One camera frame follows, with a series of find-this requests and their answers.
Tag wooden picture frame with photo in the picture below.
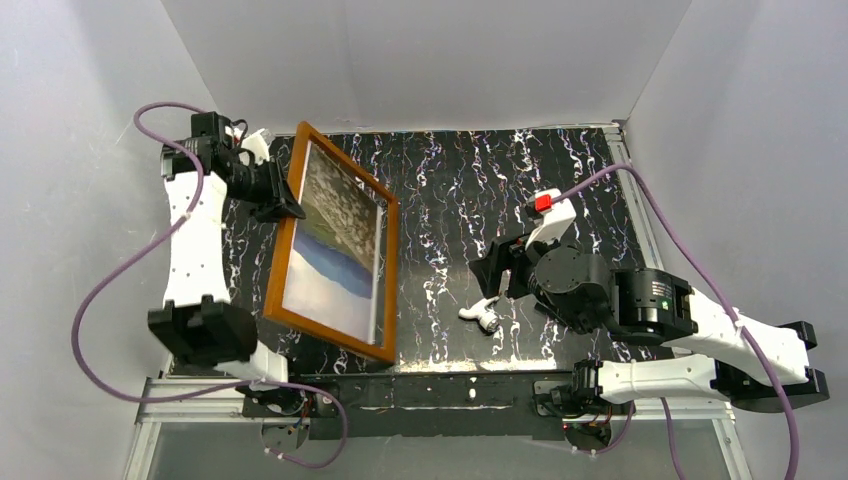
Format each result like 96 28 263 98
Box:
263 121 399 365

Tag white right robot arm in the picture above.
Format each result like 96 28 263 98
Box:
469 236 830 417

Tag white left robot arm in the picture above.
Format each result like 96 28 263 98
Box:
147 111 306 391

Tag white plastic spray nozzle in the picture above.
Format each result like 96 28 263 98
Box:
458 296 499 335

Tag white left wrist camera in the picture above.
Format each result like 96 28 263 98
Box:
239 128 274 165

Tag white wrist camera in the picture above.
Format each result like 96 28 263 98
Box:
524 188 576 249
239 128 274 165

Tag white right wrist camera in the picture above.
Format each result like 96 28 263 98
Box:
524 188 576 249

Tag aluminium side rail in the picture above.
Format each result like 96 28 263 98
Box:
602 122 664 270

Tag aluminium rail base frame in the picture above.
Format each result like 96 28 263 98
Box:
122 374 753 480

